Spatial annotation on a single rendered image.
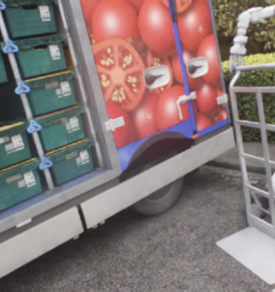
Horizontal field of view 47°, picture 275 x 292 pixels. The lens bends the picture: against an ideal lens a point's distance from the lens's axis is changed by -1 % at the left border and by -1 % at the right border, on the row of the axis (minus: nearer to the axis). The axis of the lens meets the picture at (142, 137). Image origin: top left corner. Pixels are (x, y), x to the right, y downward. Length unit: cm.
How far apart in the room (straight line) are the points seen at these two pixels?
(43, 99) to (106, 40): 64
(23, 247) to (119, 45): 160
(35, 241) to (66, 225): 24
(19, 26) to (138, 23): 91
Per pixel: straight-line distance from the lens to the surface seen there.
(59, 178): 248
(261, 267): 229
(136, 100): 259
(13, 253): 232
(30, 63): 240
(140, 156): 263
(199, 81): 312
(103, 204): 251
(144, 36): 271
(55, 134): 243
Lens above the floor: 142
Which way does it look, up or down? 14 degrees down
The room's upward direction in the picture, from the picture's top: 13 degrees counter-clockwise
